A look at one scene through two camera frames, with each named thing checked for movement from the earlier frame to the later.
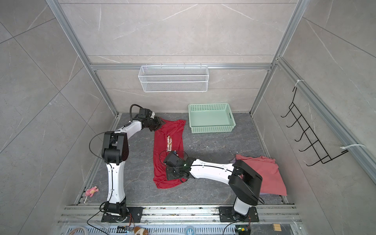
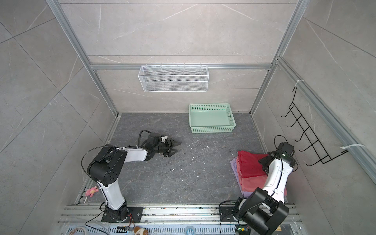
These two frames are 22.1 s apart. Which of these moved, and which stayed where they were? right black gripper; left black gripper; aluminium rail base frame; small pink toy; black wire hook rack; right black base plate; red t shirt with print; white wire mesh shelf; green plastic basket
Moved: left black gripper; red t shirt with print; right black gripper
Stayed: green plastic basket; white wire mesh shelf; small pink toy; right black base plate; black wire hook rack; aluminium rail base frame
